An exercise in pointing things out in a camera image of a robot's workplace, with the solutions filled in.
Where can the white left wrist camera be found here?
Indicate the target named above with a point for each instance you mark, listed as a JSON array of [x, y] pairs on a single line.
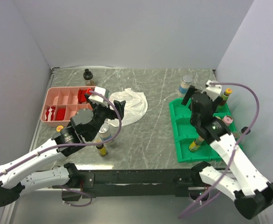
[[97, 95]]

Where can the silver lid blue label jar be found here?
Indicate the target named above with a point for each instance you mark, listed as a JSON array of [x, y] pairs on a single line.
[[184, 85]]

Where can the pink lid spice jar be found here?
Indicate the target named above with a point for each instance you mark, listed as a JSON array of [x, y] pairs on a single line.
[[228, 120]]

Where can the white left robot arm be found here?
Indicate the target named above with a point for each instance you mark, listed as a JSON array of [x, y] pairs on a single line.
[[22, 175]]

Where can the yellow cap bottle left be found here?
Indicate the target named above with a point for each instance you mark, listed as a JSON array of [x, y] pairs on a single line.
[[59, 128]]

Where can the red white striped packet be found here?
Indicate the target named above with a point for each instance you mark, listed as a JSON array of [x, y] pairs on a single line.
[[49, 114]]

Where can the red packet back compartment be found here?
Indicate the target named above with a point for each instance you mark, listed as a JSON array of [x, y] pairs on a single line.
[[81, 96]]

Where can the green compartment bin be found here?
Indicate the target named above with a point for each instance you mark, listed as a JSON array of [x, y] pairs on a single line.
[[184, 134]]

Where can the small yellow dropper bottle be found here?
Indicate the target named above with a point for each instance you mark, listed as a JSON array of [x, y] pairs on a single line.
[[102, 150]]

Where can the red packet compartment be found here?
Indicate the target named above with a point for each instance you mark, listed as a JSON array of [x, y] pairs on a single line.
[[60, 114], [81, 96]]

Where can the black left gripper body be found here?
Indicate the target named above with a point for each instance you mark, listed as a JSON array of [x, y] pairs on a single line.
[[101, 113]]

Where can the pink compartment tray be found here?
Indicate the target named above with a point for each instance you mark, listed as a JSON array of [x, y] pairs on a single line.
[[63, 97]]

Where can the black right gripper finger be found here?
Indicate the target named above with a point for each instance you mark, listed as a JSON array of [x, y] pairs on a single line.
[[216, 103], [191, 90]]

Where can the white crumpled cloth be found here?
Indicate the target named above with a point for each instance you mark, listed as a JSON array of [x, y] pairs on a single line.
[[136, 105]]

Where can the yellow bottle cork cap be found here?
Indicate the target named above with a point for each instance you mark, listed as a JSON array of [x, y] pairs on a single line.
[[194, 146]]

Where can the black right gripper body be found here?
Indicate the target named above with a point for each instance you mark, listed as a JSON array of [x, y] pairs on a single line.
[[193, 119]]

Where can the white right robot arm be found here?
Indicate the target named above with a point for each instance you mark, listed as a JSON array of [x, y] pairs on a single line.
[[250, 191]]

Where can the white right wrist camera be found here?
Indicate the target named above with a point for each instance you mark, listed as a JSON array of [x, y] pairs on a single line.
[[213, 89]]

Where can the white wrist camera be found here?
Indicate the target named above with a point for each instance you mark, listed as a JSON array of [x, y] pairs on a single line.
[[213, 89], [97, 95]]

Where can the black cap spice jar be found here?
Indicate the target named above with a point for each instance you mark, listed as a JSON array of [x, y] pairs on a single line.
[[89, 78]]

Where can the red sauce bottle yellow cap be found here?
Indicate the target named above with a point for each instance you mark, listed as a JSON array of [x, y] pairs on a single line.
[[225, 97]]

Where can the dark sauce bottle black cap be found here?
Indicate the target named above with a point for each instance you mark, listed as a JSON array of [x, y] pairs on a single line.
[[237, 134]]

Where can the red packet front compartment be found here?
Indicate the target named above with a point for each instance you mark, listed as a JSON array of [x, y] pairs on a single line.
[[60, 114]]

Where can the black front mounting rail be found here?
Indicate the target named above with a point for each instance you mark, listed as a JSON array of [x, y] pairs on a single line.
[[146, 182]]

